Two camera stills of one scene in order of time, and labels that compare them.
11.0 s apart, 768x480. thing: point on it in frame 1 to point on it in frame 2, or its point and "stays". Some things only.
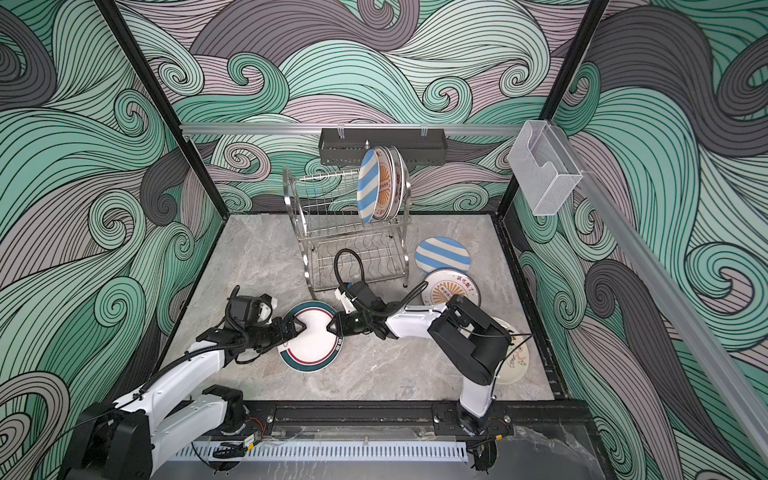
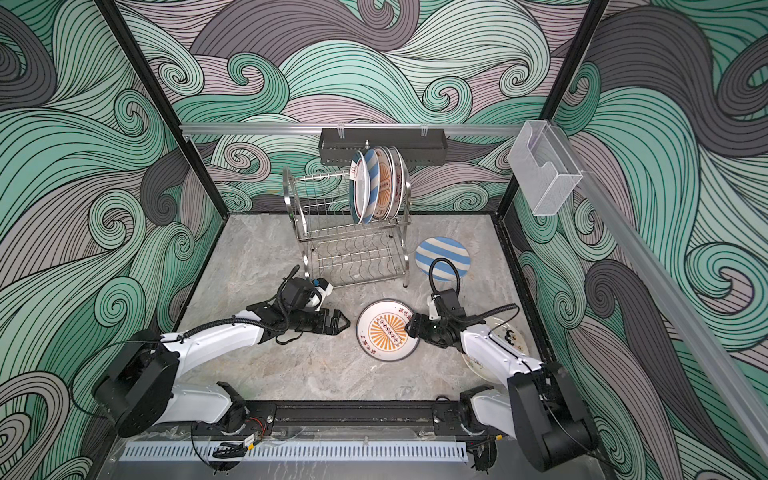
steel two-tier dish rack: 338,247 stays
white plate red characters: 398,182 stays
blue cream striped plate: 368,186 stays
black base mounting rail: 405,417 stays
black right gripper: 338,325 to 418,328
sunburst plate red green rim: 447,282 to 381,330
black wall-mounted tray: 350,146 stays
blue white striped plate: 441,252 stays
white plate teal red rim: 315,349 to 359,187
